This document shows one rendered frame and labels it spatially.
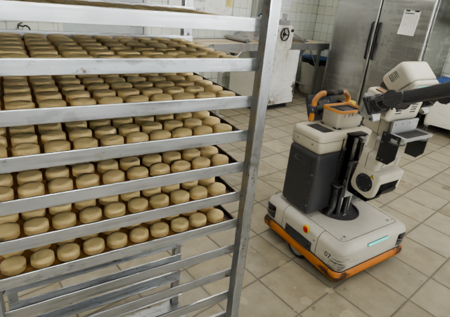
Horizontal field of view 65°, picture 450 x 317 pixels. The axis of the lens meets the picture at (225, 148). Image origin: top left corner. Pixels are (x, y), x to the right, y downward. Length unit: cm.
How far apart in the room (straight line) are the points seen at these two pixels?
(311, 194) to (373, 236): 42
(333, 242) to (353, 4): 426
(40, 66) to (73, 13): 11
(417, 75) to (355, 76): 383
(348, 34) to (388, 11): 63
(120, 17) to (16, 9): 17
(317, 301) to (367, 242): 44
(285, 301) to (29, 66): 174
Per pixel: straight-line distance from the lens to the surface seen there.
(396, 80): 195
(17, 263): 95
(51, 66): 72
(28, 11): 71
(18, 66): 72
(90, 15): 72
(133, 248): 94
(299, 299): 214
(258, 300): 207
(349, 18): 583
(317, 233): 219
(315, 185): 218
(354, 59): 575
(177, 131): 88
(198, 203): 94
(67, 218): 90
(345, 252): 212
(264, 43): 85
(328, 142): 209
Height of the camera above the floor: 146
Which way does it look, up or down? 23 degrees down
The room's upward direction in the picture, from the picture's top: 6 degrees clockwise
